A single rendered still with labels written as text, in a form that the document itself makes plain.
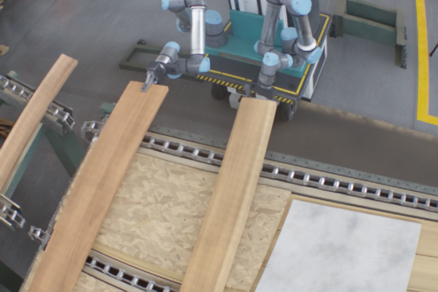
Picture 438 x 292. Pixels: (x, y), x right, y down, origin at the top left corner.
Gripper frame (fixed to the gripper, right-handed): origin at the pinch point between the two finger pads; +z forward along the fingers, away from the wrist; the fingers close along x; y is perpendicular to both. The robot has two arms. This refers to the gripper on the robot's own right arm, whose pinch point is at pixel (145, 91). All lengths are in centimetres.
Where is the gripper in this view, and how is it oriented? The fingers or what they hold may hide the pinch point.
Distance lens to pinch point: 223.0
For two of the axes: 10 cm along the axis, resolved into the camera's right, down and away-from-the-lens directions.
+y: -9.3, -1.9, 3.2
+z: -3.5, 7.7, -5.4
